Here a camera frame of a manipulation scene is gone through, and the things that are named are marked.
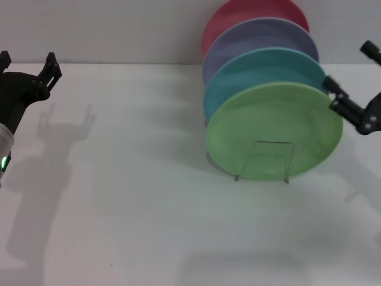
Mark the green plastic plate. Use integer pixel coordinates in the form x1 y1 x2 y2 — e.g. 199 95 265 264
205 82 344 182

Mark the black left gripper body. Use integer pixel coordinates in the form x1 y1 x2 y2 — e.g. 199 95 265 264
0 71 50 132

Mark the metal wire plate rack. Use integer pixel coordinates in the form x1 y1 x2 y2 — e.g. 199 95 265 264
233 140 296 185

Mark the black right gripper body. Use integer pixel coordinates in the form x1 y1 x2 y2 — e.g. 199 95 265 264
358 92 381 135

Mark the red plastic plate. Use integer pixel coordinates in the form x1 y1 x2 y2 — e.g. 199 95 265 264
201 0 311 61

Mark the light blue plastic plate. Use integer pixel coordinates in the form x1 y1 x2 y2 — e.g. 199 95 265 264
203 46 329 120

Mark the purple plastic plate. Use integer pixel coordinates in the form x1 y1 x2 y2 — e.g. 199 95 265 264
202 17 320 88

